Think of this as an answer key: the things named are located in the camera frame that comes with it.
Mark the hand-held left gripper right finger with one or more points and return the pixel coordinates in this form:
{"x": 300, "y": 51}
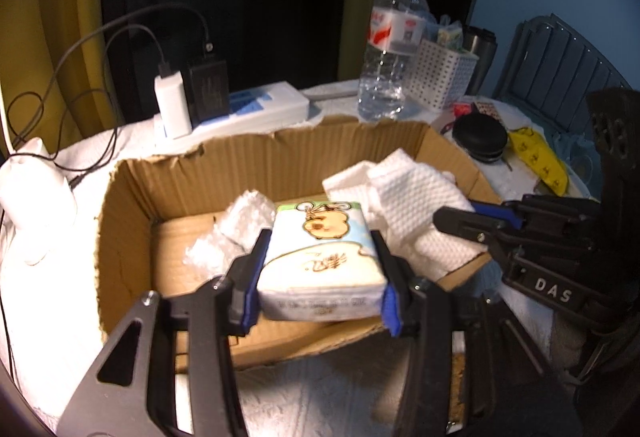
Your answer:
{"x": 391, "y": 312}

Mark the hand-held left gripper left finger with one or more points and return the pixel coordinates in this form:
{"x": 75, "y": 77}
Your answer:
{"x": 244, "y": 299}

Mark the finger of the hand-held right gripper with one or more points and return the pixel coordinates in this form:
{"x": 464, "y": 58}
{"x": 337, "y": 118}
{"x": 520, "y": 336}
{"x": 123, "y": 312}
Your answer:
{"x": 495, "y": 212}
{"x": 460, "y": 226}

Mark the cartoon print tissue pack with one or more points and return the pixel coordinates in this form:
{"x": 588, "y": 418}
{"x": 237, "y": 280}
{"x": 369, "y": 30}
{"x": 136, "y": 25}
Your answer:
{"x": 320, "y": 262}

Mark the brown cardboard box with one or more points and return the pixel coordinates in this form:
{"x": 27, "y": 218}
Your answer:
{"x": 130, "y": 237}

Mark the white textured paper towel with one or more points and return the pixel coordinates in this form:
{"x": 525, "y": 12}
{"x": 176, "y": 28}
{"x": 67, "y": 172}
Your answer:
{"x": 415, "y": 197}

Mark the yellow snack packet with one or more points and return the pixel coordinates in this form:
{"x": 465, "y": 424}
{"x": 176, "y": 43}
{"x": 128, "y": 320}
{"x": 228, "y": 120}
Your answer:
{"x": 542, "y": 159}

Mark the crumpled clear plastic bag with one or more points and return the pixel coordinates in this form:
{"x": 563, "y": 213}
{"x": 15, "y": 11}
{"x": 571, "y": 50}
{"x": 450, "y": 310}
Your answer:
{"x": 235, "y": 227}

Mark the black round case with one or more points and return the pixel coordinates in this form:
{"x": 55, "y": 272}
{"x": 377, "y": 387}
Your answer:
{"x": 480, "y": 134}

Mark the red patterned packet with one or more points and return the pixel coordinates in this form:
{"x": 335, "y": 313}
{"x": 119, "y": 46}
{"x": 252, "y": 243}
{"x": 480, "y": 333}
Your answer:
{"x": 482, "y": 109}

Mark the white perforated plastic basket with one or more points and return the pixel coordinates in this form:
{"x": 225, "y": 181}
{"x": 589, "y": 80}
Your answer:
{"x": 440, "y": 77}

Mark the stainless steel mug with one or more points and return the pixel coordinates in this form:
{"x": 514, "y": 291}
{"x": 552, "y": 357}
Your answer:
{"x": 482, "y": 57}

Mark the grey slatted chair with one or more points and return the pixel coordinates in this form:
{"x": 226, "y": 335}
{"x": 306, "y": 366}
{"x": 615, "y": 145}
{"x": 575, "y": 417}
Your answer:
{"x": 560, "y": 67}

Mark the clear plastic water bottle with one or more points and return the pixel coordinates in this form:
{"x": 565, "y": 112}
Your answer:
{"x": 387, "y": 67}

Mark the green packets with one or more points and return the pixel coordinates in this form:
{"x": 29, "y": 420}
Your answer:
{"x": 450, "y": 34}

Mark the white power strip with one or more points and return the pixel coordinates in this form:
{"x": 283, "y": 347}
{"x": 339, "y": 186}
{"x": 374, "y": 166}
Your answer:
{"x": 270, "y": 104}

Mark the white charger plug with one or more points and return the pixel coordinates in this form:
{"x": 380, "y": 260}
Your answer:
{"x": 172, "y": 104}

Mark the black power adapter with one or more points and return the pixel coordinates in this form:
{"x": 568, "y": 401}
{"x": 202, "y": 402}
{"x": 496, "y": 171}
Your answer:
{"x": 210, "y": 89}

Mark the white rounded lamp base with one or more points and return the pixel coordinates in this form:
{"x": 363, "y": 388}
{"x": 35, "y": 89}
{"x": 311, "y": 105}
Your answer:
{"x": 35, "y": 202}

